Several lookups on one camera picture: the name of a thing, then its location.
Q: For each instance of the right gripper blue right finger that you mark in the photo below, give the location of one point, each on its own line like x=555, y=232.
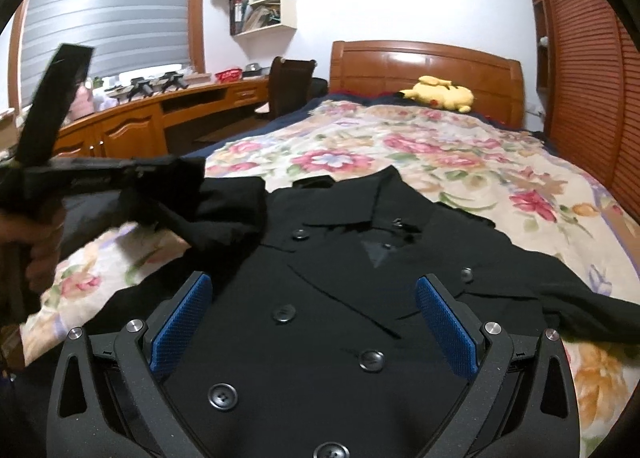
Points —
x=519, y=399

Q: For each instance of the red basket on desk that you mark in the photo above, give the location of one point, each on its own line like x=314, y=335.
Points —
x=229, y=75

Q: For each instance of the yellow plush toy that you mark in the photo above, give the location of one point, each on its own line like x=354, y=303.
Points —
x=440, y=93

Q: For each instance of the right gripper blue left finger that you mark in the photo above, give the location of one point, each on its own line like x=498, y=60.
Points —
x=106, y=399

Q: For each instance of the dark wooden chair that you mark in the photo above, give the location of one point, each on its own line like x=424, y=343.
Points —
x=291, y=85

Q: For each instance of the black button coat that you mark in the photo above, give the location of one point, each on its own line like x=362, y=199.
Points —
x=313, y=345

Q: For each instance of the brown louvered wardrobe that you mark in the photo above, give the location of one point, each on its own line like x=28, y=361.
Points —
x=588, y=81

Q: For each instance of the floral bed blanket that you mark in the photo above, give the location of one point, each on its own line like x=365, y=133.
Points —
x=540, y=201

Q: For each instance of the grey window blind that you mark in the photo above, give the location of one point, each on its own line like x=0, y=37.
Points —
x=123, y=34

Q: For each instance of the person's left hand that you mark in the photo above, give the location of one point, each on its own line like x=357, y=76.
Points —
x=43, y=241

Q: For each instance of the wooden desk cabinet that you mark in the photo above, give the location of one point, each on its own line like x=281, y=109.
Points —
x=138, y=129

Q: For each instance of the black stand on desk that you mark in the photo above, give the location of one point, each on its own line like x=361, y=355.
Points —
x=139, y=86
x=172, y=81

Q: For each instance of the wooden bed headboard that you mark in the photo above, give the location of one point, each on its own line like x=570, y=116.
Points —
x=376, y=67

